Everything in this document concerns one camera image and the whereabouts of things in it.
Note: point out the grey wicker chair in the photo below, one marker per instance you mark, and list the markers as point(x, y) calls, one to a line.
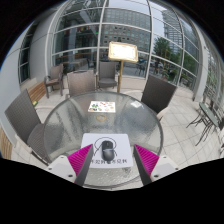
point(158, 93)
point(81, 83)
point(107, 71)
point(23, 113)

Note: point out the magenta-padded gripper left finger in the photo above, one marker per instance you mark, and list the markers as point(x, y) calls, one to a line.
point(78, 160)

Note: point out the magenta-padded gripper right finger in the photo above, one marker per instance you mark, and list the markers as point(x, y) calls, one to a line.
point(148, 160)

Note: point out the colourful printed menu card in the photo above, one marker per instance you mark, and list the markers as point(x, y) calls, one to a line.
point(101, 106)

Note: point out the white printed mouse pad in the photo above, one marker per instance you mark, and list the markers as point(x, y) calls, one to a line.
point(123, 146)

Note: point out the black computer mouse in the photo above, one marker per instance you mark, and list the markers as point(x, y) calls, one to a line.
point(108, 151)

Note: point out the green metal folding table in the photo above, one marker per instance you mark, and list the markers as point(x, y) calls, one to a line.
point(210, 115)

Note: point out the gold framed menu stand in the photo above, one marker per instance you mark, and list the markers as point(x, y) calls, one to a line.
point(122, 51)

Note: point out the grey wicker armchair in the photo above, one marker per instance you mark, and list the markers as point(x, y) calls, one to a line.
point(56, 73)

